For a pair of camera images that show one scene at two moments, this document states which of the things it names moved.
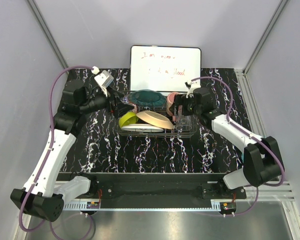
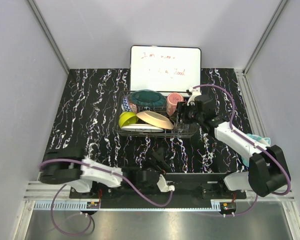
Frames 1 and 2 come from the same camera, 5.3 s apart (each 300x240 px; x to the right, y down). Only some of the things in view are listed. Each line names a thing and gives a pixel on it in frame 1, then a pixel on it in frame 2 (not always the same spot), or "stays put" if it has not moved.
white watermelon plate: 141,128 stays put
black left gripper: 122,108 to 162,166
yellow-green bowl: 128,118 stays put
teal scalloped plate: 147,97 stays put
